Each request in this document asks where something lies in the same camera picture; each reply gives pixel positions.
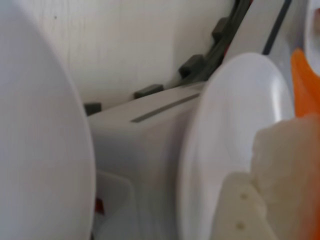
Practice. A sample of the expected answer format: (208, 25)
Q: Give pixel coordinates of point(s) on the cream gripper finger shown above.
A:
(240, 212)

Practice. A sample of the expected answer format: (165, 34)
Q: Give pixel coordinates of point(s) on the round white plate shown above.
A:
(225, 112)
(313, 37)
(37, 125)

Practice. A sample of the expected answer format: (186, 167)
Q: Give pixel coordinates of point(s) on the grey circular toy train track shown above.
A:
(217, 52)

